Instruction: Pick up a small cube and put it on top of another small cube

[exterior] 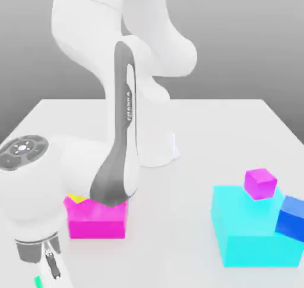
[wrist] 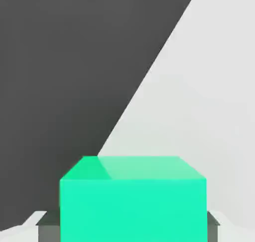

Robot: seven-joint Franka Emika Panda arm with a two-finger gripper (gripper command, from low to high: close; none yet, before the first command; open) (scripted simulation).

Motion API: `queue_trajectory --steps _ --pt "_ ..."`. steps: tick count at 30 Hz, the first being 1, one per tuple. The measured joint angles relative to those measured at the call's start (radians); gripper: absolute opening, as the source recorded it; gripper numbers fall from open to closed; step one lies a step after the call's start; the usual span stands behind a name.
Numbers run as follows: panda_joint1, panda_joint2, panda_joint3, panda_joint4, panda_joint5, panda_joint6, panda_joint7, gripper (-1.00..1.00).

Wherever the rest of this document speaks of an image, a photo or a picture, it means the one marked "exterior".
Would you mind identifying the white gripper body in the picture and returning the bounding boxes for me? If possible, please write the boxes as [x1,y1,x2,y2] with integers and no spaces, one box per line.
[39,260,75,288]

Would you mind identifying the small yellow cube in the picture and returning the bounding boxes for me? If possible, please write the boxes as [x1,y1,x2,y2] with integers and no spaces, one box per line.
[68,193,87,204]

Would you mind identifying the small purple cube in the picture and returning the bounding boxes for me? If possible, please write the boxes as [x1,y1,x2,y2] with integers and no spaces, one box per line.
[243,167,278,201]

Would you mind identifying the small blue cube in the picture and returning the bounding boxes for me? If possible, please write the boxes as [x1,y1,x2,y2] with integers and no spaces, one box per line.
[274,195,304,243]

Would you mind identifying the large magenta box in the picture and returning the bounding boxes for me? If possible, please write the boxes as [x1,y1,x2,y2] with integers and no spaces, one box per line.
[63,195,129,240]

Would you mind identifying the large cyan box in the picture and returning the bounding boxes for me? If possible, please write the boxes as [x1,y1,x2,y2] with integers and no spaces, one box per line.
[210,185,304,268]

